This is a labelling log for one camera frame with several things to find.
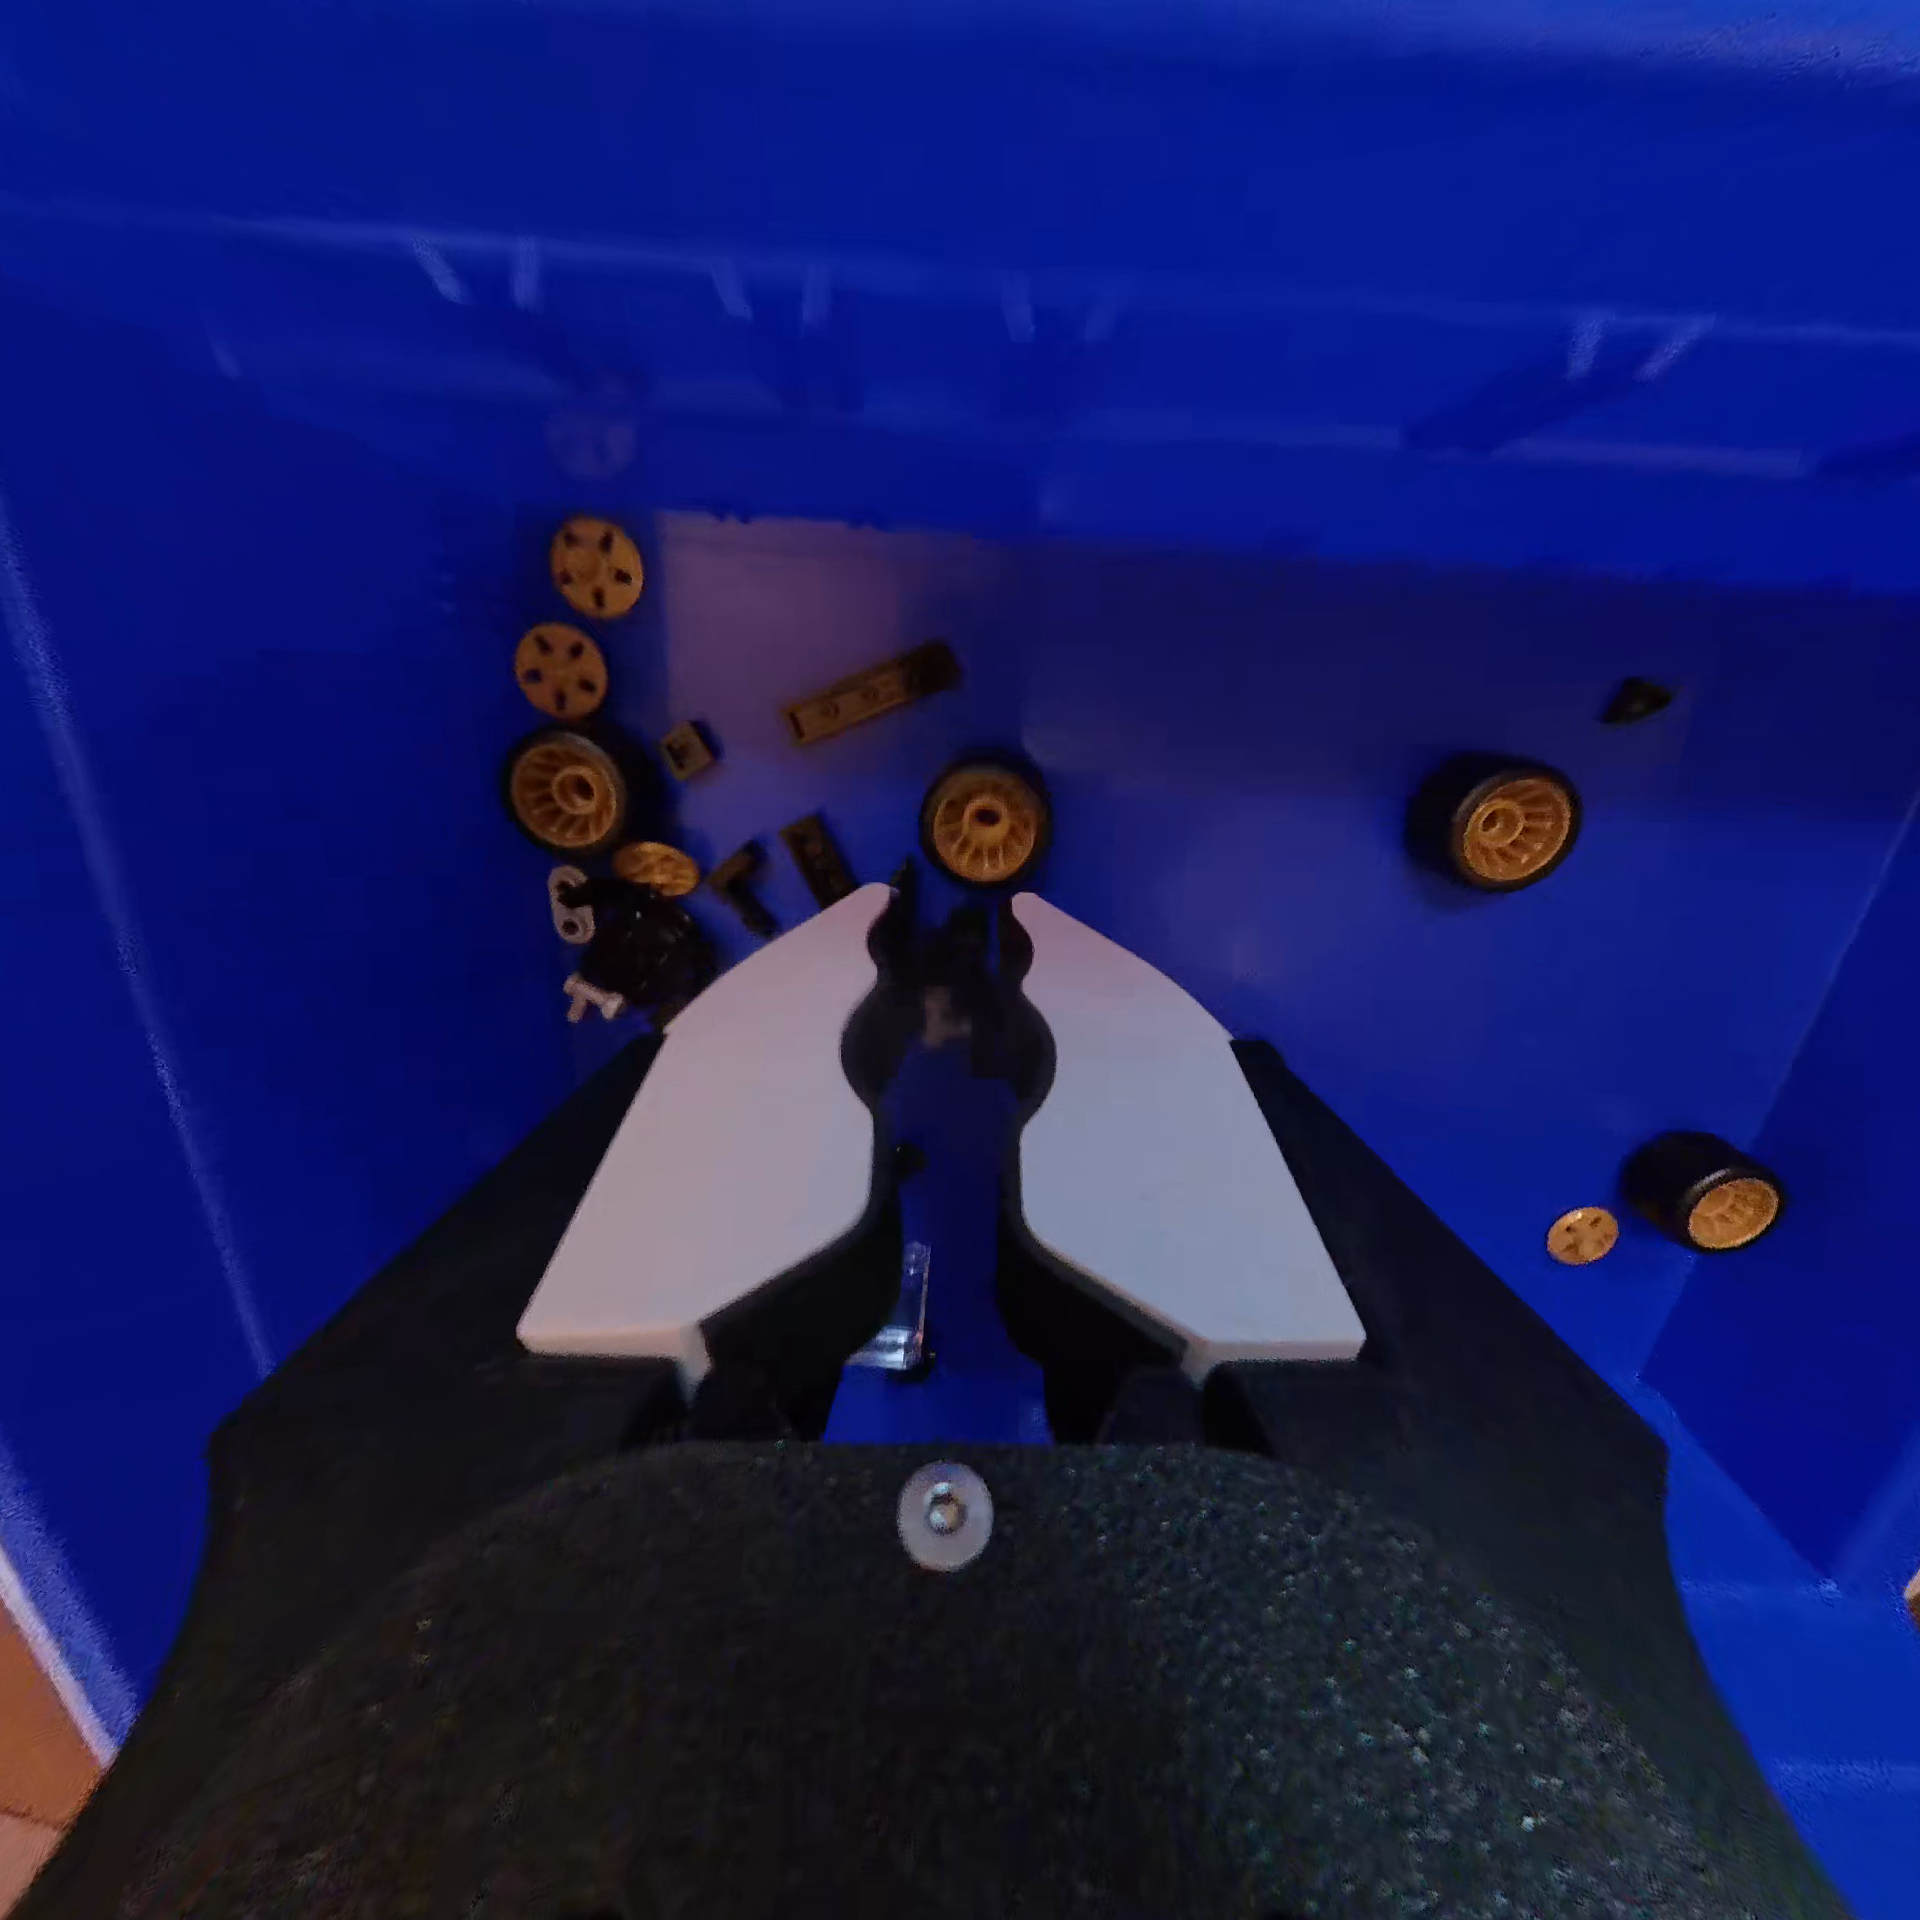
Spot pile of lego parts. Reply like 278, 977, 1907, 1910
497, 510, 1803, 1382

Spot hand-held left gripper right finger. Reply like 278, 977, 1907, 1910
1007, 888, 1368, 1382

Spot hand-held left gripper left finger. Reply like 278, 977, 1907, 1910
514, 887, 903, 1387

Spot blue plastic bin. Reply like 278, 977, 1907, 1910
0, 0, 1920, 1920

